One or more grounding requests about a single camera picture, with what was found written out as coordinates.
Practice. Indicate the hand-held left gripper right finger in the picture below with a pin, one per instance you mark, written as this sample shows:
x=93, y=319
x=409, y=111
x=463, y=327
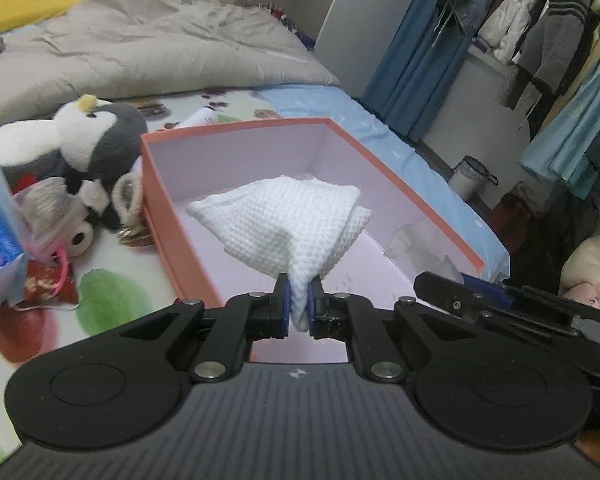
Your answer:
x=314, y=310

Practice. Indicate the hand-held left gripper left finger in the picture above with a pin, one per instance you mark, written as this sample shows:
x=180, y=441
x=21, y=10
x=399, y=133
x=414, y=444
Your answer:
x=283, y=307

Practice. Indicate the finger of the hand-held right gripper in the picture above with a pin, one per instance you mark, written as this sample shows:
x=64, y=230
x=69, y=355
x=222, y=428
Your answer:
x=492, y=292
x=445, y=295

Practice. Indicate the white knitted cloth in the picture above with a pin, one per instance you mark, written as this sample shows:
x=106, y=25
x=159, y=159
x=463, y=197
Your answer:
x=280, y=225

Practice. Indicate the pink cardboard box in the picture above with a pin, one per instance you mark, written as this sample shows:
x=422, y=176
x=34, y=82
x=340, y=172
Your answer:
x=156, y=190

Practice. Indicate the small panda plush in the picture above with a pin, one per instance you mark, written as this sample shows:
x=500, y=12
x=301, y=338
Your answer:
x=87, y=210

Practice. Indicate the white crumpled tissue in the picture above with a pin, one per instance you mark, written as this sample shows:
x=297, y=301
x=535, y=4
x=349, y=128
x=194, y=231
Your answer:
x=420, y=250

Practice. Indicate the cream pink fleece garment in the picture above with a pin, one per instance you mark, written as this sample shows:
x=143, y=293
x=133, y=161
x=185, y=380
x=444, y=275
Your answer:
x=592, y=270

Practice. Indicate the red suitcase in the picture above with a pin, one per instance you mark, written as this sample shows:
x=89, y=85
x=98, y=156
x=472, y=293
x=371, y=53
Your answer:
x=512, y=220

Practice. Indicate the white trash bin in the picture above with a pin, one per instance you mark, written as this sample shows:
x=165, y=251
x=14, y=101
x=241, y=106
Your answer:
x=470, y=180

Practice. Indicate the hanging light blue dress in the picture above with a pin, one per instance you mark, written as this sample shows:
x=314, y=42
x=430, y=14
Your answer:
x=575, y=130

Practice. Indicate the white tube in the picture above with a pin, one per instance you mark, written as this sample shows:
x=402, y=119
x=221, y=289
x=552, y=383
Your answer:
x=200, y=117

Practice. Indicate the blue curtain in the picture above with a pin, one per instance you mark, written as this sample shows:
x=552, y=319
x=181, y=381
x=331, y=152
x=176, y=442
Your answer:
x=415, y=60

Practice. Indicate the grey white penguin plush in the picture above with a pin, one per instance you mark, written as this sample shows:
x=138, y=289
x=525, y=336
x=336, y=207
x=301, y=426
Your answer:
x=105, y=135

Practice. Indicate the grey white cabinet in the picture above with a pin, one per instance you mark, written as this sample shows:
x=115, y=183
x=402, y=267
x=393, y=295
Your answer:
x=350, y=35

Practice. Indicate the hanging white jacket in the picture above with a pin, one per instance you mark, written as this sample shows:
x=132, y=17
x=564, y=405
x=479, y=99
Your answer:
x=515, y=15

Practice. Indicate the row of cosmetic bottles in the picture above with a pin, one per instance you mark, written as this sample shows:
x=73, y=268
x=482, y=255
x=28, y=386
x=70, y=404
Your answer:
x=285, y=20

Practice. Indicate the grey duvet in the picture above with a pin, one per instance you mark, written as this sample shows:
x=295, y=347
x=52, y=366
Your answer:
x=155, y=45

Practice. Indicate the yellow pillow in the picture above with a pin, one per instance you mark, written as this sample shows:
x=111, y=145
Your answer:
x=35, y=5

